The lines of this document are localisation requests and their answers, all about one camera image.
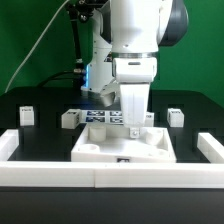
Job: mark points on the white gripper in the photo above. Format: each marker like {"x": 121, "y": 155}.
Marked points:
{"x": 134, "y": 76}

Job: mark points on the white square tabletop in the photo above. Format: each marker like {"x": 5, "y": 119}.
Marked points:
{"x": 113, "y": 144}

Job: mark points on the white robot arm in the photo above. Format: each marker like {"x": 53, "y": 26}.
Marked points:
{"x": 127, "y": 35}

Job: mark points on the sheet of fiducial tags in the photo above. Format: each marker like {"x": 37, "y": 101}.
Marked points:
{"x": 102, "y": 116}

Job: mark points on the white U-shaped obstacle fence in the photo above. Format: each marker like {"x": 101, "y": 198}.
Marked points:
{"x": 103, "y": 175}

